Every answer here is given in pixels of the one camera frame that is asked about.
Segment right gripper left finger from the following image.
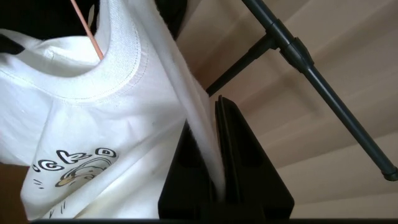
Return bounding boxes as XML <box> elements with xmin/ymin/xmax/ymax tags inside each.
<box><xmin>157</xmin><ymin>121</ymin><xmax>219</xmax><ymax>220</ymax></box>

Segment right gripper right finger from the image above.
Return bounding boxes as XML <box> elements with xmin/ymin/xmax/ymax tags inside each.
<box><xmin>214</xmin><ymin>95</ymin><xmax>295</xmax><ymax>220</ymax></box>

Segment white printed t-shirt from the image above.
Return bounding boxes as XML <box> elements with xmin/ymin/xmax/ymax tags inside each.
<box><xmin>0</xmin><ymin>0</ymin><xmax>226</xmax><ymax>220</ymax></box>

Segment pink clothes hanger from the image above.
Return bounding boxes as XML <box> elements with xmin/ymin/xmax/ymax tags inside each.
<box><xmin>70</xmin><ymin>0</ymin><xmax>105</xmax><ymax>61</ymax></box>

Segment black drawstring shorts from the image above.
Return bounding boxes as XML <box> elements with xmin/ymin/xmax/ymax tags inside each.
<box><xmin>0</xmin><ymin>0</ymin><xmax>189</xmax><ymax>56</ymax></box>

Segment black clothes rack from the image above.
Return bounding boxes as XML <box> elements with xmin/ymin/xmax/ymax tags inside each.
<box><xmin>205</xmin><ymin>0</ymin><xmax>398</xmax><ymax>182</ymax></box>

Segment beige curtain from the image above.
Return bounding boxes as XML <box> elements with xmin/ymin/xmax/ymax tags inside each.
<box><xmin>174</xmin><ymin>0</ymin><xmax>398</xmax><ymax>218</ymax></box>

